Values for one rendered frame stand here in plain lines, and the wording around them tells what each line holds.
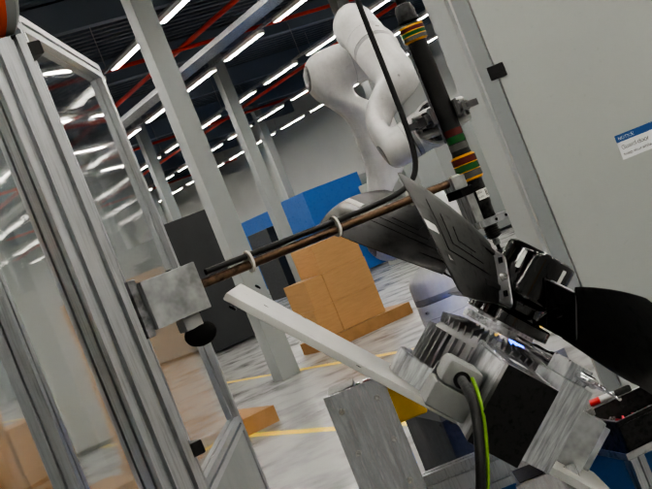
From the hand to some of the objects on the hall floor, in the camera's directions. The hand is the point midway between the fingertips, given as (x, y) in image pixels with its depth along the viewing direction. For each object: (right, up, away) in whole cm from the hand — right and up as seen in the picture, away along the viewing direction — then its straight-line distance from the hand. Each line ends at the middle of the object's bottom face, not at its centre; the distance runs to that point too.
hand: (443, 113), depth 209 cm
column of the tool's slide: (+1, -162, -38) cm, 167 cm away
